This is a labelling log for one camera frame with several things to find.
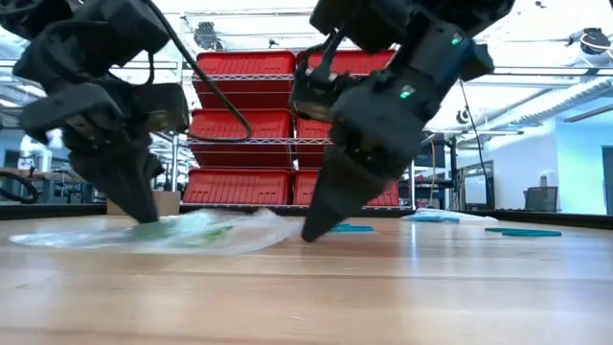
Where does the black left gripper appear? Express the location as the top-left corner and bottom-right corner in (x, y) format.
(21, 80), (164, 225)

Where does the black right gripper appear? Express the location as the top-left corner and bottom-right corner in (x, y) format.
(300, 23), (494, 243)

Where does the clear plastic zip bag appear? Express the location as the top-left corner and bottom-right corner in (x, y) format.
(401, 207), (500, 225)
(8, 207), (304, 256)

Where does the blue rubber band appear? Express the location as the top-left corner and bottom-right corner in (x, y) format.
(412, 215), (462, 224)

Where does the teal rubber band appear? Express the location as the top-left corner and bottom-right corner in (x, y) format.
(484, 226), (563, 239)
(329, 222), (375, 235)

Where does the small cardboard box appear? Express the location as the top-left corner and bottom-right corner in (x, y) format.
(105, 190), (182, 217)

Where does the wood top rolling workbench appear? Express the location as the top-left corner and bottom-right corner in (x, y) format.
(0, 166), (95, 205)

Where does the black framed glass panel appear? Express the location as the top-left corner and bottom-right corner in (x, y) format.
(460, 161), (495, 211)

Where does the grey mesh office chair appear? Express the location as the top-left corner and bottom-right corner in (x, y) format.
(523, 185), (560, 214)

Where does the grey door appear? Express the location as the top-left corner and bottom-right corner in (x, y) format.
(602, 145), (613, 217)

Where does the black aluminium table frame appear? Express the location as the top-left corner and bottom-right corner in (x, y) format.
(0, 202), (613, 230)

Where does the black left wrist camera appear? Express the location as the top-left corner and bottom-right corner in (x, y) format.
(132, 82), (192, 134)

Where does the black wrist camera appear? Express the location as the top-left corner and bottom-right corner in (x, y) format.
(288, 70), (353, 125)
(132, 82), (192, 134)

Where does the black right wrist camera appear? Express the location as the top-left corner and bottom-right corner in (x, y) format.
(288, 70), (353, 125)

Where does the black curved hose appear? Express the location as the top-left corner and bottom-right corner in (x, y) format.
(0, 170), (41, 205)

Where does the black camera cable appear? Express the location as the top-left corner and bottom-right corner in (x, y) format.
(143, 0), (254, 144)

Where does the black hanging cable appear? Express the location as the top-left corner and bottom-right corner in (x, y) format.
(458, 79), (496, 210)

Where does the chrome wire shelf rack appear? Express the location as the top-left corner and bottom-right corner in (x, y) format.
(170, 7), (417, 212)

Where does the black ceiling cable reel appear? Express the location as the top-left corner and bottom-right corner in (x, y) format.
(578, 26), (613, 57)

